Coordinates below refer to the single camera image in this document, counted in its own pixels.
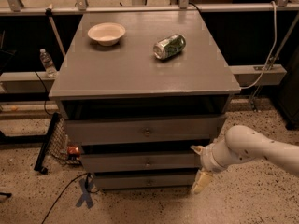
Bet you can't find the wooden stick with tape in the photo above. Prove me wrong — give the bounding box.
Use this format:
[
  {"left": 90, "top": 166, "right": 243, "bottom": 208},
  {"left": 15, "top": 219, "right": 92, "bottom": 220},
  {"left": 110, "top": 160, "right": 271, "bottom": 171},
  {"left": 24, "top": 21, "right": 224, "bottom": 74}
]
[{"left": 45, "top": 4, "right": 65, "bottom": 58}]

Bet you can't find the white paper bowl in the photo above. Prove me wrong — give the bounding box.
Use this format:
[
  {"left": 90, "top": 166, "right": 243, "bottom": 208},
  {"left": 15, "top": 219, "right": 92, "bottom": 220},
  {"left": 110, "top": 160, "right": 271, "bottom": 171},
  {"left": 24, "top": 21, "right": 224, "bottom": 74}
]
[{"left": 88, "top": 22, "right": 126, "bottom": 47}]

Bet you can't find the black mesh wire rack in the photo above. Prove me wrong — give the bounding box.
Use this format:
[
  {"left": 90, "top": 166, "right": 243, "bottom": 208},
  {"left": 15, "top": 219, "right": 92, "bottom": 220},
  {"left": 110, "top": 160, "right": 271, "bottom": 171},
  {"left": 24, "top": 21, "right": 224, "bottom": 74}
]
[{"left": 34, "top": 112, "right": 80, "bottom": 175}]

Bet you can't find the white hanging cable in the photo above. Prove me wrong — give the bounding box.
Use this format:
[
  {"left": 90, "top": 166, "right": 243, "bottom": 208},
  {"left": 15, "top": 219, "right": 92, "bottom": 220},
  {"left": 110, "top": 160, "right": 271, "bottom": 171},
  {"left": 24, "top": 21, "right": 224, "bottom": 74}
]
[{"left": 239, "top": 0, "right": 278, "bottom": 91}]

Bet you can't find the clear plastic water bottle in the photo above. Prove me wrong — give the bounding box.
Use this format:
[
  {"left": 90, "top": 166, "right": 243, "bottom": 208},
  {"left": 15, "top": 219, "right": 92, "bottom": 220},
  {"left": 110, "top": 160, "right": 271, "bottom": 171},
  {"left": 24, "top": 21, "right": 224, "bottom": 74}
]
[{"left": 39, "top": 49, "right": 57, "bottom": 78}]

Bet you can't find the grey wooden drawer cabinet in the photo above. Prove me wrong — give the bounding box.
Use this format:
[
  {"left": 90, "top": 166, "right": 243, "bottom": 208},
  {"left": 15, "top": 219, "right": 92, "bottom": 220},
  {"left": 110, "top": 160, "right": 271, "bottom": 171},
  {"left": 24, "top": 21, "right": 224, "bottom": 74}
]
[{"left": 50, "top": 10, "right": 240, "bottom": 178}]

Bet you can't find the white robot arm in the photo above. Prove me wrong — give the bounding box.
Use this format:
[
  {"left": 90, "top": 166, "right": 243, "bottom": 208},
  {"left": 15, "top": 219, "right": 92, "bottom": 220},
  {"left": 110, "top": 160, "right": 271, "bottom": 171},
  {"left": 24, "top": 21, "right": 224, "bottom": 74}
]
[{"left": 191, "top": 125, "right": 299, "bottom": 194}]

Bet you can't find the blue tape cross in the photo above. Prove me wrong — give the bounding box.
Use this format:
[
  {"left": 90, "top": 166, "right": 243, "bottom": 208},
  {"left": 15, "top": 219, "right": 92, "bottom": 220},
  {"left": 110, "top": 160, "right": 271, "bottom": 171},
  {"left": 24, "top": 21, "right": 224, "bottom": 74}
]
[{"left": 76, "top": 179, "right": 93, "bottom": 209}]

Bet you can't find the grey metal railing frame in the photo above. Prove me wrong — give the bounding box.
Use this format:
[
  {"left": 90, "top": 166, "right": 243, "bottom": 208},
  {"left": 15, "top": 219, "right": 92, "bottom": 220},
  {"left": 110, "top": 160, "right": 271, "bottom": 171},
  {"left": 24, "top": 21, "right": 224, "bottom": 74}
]
[{"left": 0, "top": 0, "right": 299, "bottom": 17}]

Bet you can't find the grey top drawer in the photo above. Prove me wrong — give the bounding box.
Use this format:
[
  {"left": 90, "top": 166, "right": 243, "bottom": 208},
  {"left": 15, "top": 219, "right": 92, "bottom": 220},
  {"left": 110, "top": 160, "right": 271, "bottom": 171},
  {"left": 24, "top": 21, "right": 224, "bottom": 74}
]
[{"left": 65, "top": 115, "right": 226, "bottom": 146}]

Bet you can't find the orange red small can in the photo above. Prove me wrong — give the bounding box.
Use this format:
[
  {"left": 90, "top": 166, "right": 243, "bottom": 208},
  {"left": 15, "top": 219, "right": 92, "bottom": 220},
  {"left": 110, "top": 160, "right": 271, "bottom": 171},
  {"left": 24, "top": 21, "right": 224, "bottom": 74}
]
[{"left": 67, "top": 146, "right": 80, "bottom": 160}]

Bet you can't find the grey bottom drawer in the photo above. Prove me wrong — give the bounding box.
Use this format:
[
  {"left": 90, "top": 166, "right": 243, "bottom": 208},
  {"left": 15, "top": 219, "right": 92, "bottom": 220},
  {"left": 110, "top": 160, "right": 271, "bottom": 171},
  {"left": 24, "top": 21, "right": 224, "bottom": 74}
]
[{"left": 93, "top": 171, "right": 195, "bottom": 190}]

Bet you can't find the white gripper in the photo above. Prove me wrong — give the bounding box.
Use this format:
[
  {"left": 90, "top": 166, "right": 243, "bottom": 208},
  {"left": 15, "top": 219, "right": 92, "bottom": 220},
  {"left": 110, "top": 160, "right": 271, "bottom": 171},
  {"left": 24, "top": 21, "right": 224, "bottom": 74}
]
[{"left": 191, "top": 143, "right": 229, "bottom": 194}]

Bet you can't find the grey drawer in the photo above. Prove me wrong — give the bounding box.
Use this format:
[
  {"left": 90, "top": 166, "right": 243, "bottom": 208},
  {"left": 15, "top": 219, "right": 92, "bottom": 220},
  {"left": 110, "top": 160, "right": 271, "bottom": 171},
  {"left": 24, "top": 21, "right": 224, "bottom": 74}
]
[
  {"left": 80, "top": 149, "right": 202, "bottom": 173},
  {"left": 93, "top": 171, "right": 195, "bottom": 190},
  {"left": 65, "top": 115, "right": 226, "bottom": 146}
]

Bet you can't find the green soda can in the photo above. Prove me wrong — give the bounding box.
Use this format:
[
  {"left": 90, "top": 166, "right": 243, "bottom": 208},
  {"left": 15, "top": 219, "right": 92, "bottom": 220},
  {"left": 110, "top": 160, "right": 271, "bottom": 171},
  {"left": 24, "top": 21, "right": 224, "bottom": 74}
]
[{"left": 153, "top": 34, "right": 186, "bottom": 60}]

